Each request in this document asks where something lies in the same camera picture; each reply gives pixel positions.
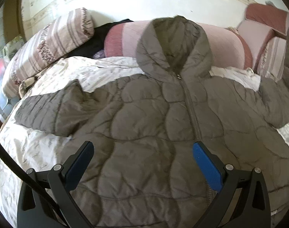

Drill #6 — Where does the olive quilted hooded jacket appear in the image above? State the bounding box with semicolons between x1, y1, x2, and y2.
14;15;289;228

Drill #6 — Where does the large striped floral cushion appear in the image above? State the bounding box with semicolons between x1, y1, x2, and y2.
257;37;287;81

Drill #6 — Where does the small striped floral pillow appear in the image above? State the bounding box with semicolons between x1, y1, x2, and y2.
2;8;94;99

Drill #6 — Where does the pink red-edged square cushion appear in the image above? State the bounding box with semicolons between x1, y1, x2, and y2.
238;20;275;71

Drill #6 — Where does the upper pink red cushion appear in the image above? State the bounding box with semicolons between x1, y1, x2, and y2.
245;3;289;36

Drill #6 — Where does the white leaf-print bed sheet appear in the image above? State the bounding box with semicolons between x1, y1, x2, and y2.
0;56;289;228

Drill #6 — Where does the pink bolster with red ends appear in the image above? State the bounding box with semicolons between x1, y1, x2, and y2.
104;20;254;71

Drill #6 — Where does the black cable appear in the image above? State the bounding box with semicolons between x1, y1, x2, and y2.
0;132;67;226

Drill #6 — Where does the black garment behind pillows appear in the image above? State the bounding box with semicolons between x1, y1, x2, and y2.
66;19;133;59

